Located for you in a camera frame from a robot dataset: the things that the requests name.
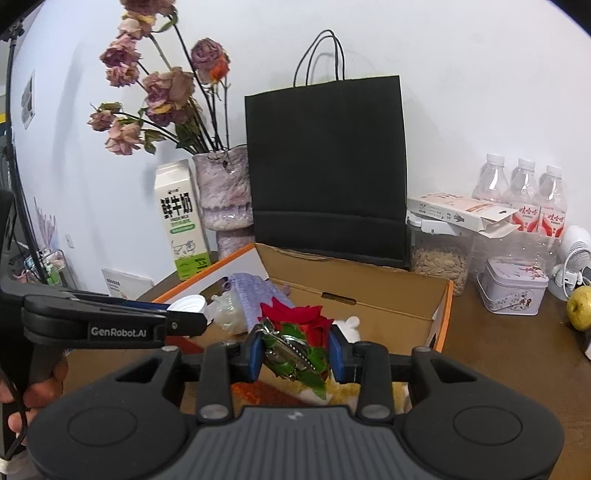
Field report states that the yellow green apple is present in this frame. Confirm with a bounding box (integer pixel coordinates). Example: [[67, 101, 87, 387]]
[[566, 286, 591, 332]]

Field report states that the clear jar of seeds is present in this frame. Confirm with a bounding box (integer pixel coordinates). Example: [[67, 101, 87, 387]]
[[406, 215, 476, 296]]

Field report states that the black tripod stand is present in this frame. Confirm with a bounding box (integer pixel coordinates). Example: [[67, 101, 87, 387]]
[[0, 18, 49, 287]]

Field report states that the orange speckled item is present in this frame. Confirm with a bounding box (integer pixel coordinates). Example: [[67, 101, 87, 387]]
[[231, 382, 298, 408]]

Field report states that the white green milk carton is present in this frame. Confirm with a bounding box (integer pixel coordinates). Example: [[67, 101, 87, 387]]
[[154, 159, 212, 282]]

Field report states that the white printed card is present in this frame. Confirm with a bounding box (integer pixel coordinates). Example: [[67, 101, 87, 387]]
[[102, 268, 154, 301]]

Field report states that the wall poster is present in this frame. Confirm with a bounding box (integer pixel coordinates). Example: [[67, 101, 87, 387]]
[[21, 70, 37, 129]]

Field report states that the purple knitted pouch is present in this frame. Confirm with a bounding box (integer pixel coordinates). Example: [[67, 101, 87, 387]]
[[223, 272, 289, 326]]

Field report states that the black paper bag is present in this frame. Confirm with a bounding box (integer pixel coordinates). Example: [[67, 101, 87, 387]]
[[244, 30, 411, 269]]

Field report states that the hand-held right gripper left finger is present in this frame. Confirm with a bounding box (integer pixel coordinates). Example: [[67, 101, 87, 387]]
[[115, 328, 265, 424]]

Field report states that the white floral tin box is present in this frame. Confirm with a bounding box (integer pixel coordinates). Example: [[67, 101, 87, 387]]
[[476, 257, 550, 316]]

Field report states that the small white fan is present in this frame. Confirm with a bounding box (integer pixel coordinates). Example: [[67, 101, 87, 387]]
[[547, 225, 591, 301]]

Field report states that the red artificial flower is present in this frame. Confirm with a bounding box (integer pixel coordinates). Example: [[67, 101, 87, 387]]
[[252, 298, 334, 400]]

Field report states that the white and pink carton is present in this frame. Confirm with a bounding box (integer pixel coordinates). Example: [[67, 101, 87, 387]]
[[407, 192, 522, 239]]

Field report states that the purple speckled vase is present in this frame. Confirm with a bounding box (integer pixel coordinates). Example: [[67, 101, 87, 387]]
[[191, 144, 256, 259]]

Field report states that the white tissue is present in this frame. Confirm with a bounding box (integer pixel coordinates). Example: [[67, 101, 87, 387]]
[[332, 316, 362, 344]]

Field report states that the purple wall sticker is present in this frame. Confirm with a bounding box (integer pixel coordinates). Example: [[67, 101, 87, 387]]
[[33, 196, 58, 252]]

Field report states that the yellow plush item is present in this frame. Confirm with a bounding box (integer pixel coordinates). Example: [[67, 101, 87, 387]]
[[325, 383, 362, 409]]

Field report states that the person's left hand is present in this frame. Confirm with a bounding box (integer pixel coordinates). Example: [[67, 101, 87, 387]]
[[0, 357, 70, 444]]

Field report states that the cardboard box with red print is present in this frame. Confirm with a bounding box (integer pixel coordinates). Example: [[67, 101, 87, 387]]
[[152, 242, 454, 409]]

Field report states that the dried rose bouquet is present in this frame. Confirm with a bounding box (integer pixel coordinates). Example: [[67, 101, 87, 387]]
[[88, 0, 232, 157]]

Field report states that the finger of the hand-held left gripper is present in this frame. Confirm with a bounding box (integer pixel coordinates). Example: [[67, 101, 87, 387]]
[[166, 311, 208, 344], [69, 291, 169, 313]]

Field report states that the clear plastic wrap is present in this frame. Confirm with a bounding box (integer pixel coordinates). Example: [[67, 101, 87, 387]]
[[209, 292, 247, 335]]

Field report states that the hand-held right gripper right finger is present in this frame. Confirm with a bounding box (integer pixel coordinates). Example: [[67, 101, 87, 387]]
[[329, 330, 476, 420]]

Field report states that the white round lid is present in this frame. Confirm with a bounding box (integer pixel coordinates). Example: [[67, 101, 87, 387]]
[[167, 295, 208, 319]]

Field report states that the wire rack with bottles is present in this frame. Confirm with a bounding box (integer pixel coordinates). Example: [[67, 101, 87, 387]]
[[14, 249, 65, 288]]

